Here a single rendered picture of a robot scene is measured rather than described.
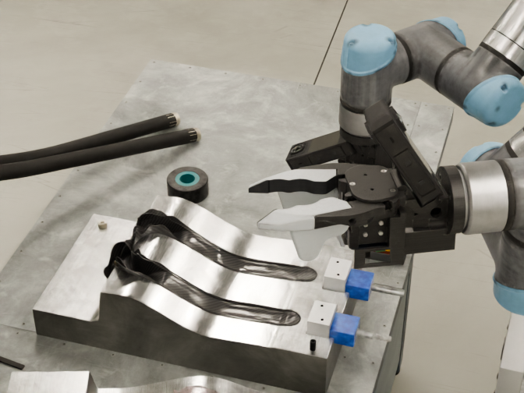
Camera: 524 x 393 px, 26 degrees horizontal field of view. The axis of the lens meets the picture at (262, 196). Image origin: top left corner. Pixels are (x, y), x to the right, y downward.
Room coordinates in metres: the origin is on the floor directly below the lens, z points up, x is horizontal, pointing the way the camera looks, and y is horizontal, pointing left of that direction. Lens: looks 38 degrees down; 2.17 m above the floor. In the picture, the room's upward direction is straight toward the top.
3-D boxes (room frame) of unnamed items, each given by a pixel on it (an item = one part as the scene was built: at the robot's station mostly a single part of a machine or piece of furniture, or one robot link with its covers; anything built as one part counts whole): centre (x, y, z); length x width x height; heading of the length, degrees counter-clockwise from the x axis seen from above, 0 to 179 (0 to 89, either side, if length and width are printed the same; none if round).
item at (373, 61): (1.39, -0.15, 1.31); 0.09 x 0.08 x 0.11; 123
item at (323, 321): (1.27, -0.14, 0.89); 0.13 x 0.05 x 0.05; 74
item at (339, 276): (1.38, -0.17, 0.89); 0.13 x 0.05 x 0.05; 74
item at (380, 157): (1.38, -0.16, 1.15); 0.09 x 0.08 x 0.12; 74
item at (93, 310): (1.41, 0.10, 0.87); 0.50 x 0.26 x 0.14; 74
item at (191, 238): (1.40, 0.09, 0.92); 0.35 x 0.16 x 0.09; 74
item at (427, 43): (1.42, -0.24, 1.31); 0.11 x 0.11 x 0.08; 33
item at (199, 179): (1.74, 0.14, 0.82); 0.08 x 0.08 x 0.04
